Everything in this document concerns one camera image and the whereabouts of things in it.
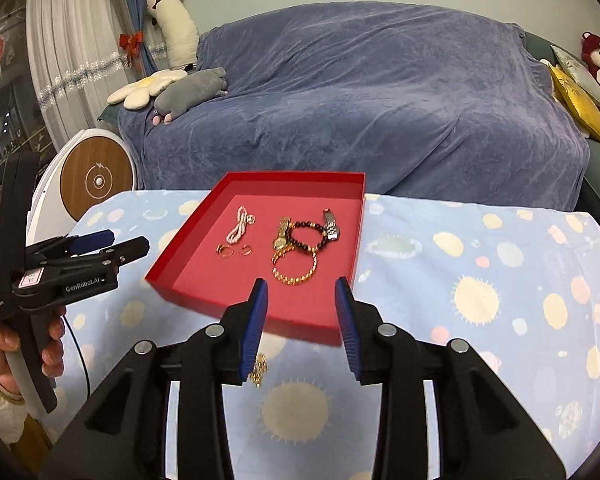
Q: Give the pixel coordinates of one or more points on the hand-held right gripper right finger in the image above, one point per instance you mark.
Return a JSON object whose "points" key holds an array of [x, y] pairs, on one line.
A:
{"points": [[347, 330]]}

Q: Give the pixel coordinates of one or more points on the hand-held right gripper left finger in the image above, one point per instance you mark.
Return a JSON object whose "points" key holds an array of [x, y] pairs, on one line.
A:
{"points": [[255, 330]]}

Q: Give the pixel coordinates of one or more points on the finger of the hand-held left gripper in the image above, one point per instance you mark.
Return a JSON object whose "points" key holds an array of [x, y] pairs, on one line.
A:
{"points": [[92, 240], [125, 250]]}

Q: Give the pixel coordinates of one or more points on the red cardboard box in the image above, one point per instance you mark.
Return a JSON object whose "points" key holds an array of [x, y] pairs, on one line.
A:
{"points": [[220, 275]]}

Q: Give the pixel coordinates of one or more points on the gold wristwatch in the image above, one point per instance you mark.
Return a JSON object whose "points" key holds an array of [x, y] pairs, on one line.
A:
{"points": [[281, 240]]}

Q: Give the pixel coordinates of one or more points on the silver wristwatch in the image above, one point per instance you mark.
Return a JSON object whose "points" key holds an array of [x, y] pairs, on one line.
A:
{"points": [[331, 227]]}

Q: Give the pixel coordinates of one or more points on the white device with wooden disc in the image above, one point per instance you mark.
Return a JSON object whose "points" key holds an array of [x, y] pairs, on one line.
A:
{"points": [[80, 180]]}

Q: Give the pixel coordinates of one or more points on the light blue patterned tablecloth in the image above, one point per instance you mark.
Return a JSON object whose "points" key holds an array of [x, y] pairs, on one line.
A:
{"points": [[480, 340]]}

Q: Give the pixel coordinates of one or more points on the flower shaped cushion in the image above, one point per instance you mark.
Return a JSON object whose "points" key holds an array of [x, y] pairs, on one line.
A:
{"points": [[140, 90]]}

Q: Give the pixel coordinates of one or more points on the grey plush toy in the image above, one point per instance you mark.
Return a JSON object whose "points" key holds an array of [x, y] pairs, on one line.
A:
{"points": [[190, 92]]}

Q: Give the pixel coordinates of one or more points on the red curtain bow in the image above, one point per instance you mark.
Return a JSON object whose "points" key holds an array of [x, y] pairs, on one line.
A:
{"points": [[131, 41]]}

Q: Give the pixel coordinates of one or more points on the white sheer curtain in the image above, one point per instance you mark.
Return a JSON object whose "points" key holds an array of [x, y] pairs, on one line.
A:
{"points": [[75, 35]]}

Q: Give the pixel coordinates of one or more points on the blue sofa blanket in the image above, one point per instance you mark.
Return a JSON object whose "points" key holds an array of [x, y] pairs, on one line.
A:
{"points": [[355, 100]]}

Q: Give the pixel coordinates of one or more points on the long white plush toy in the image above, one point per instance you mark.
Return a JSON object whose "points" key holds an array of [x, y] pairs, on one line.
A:
{"points": [[177, 25]]}

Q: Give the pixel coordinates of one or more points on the blue curtain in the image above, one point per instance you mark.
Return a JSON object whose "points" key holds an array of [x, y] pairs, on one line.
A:
{"points": [[137, 0]]}

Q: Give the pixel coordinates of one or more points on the gold cushion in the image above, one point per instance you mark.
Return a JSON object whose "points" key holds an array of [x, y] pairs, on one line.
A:
{"points": [[582, 110]]}

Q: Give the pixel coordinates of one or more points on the silver grey cushion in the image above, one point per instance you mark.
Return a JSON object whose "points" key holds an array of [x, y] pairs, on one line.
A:
{"points": [[580, 72]]}

